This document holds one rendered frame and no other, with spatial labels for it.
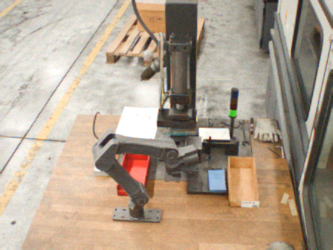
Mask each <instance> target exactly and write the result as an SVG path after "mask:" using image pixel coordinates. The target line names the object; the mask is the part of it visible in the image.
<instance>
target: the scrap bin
mask: <svg viewBox="0 0 333 250"><path fill-rule="evenodd" d="M150 161H151V156H141V155H135V154H124V155H123V162H122V164H121V166H122V167H124V169H126V171H127V172H128V173H129V174H130V175H131V176H132V177H133V179H136V180H137V181H140V182H141V183H143V185H145V187H146V185H147V181H148V174H149V168H150ZM117 195H118V196H128V195H127V193H126V192H125V190H123V189H122V188H121V187H120V186H119V185H118V184H117Z"/></svg>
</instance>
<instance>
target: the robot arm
mask: <svg viewBox="0 0 333 250"><path fill-rule="evenodd" d="M92 154H93V157H94V166H95V167H96V168H97V169H98V170H101V172H104V173H107V174H108V175H109V176H111V178H113V180H115V182H116V183H117V184H118V185H119V186H120V187H121V188H122V189H123V190H125V192H126V193H127V195H128V196H129V202H128V207H114V211H113V214H112V219H113V221H124V222H152V223H159V222H160V218H161V210H160V209H151V208H143V206H144V205H145V204H146V203H148V201H149V197H148V193H147V192H146V187H145V185H143V183H141V182H140V181H137V180H136V179H133V177H132V176H131V175H130V174H129V173H128V172H127V171H126V169H124V167H122V166H121V164H119V162H118V161H117V159H116V158H115V157H114V156H115V154H117V155H120V154H135V155H141V156H152V157H154V158H160V160H164V181H165V182H180V181H181V172H185V173H191V174H198V172H199V160H198V154H197V151H196V150H195V147H194V146H193V145H190V146H186V147H184V148H181V147H179V148H177V147H176V145H175V143H174V141H173V140H172V139H171V138H165V137H160V138H136V137H130V136H127V135H121V134H118V133H114V129H107V131H105V133H103V135H101V136H100V138H99V139H98V140H97V141H96V143H94V145H93V146H92Z"/></svg>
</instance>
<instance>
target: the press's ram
mask: <svg viewBox="0 0 333 250"><path fill-rule="evenodd" d="M197 113H198V110H197V109H190V106H187V105H186V104H174V105H173V106H172V108H171V109H162V110H160V109H158V113H157V120H156V121H157V127H172V128H190V129H196V128H197Z"/></svg>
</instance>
